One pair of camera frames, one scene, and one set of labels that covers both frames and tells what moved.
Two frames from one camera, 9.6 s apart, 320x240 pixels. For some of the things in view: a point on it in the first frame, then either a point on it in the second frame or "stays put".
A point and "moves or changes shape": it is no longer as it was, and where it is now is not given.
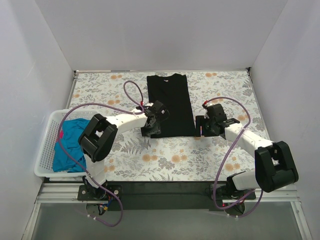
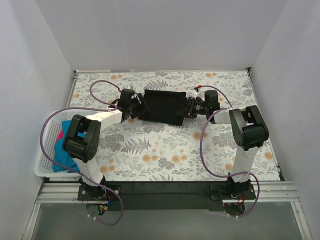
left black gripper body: x=151 y=127 -> x=139 y=105
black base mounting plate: x=164 y=195 stays put
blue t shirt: x=68 y=154 stays put
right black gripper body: x=206 y=128 -> x=190 y=107
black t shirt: x=172 y=91 moves or changes shape
